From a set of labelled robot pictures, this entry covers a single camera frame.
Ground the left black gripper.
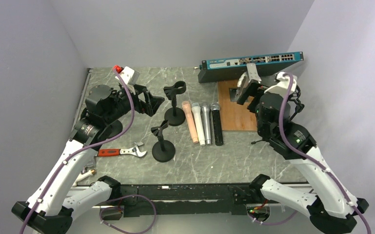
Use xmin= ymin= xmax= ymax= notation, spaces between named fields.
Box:
xmin=104 ymin=83 xmax=165 ymax=125

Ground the black mic stand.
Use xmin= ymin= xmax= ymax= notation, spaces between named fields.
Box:
xmin=151 ymin=120 xmax=176 ymax=163
xmin=163 ymin=81 xmax=186 ymax=126

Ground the silver grey microphone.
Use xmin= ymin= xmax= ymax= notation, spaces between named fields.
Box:
xmin=201 ymin=103 xmax=212 ymax=145

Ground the pink microphone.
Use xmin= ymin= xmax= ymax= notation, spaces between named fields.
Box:
xmin=182 ymin=101 xmax=199 ymax=143

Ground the white microphone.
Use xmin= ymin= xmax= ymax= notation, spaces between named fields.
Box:
xmin=191 ymin=102 xmax=206 ymax=146

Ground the shock mount stand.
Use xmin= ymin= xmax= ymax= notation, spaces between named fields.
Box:
xmin=105 ymin=120 xmax=123 ymax=138

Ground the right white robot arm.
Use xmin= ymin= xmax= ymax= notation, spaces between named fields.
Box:
xmin=237 ymin=80 xmax=369 ymax=234

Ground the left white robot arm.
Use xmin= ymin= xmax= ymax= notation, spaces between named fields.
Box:
xmin=12 ymin=84 xmax=164 ymax=234

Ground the wooden board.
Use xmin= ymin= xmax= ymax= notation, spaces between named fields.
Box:
xmin=217 ymin=80 xmax=257 ymax=131

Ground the small brass white fitting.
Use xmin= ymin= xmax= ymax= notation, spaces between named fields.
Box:
xmin=72 ymin=166 xmax=97 ymax=187

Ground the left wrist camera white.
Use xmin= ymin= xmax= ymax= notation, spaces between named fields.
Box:
xmin=112 ymin=65 xmax=140 ymax=85

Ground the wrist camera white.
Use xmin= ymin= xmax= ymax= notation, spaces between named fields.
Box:
xmin=264 ymin=72 xmax=298 ymax=98
xmin=112 ymin=65 xmax=140 ymax=85

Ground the metal bracket with tube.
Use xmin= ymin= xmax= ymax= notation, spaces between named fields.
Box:
xmin=237 ymin=63 xmax=261 ymax=88

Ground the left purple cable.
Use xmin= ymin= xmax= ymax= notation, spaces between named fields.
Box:
xmin=19 ymin=69 xmax=157 ymax=234

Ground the blue network switch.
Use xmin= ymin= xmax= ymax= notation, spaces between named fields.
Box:
xmin=197 ymin=51 xmax=304 ymax=84

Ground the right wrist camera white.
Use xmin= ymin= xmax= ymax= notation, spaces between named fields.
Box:
xmin=264 ymin=72 xmax=298 ymax=98

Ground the red handled adjustable wrench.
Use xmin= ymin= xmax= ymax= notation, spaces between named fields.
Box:
xmin=97 ymin=141 xmax=147 ymax=158

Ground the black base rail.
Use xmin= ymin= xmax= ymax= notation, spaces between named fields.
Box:
xmin=101 ymin=183 xmax=268 ymax=217

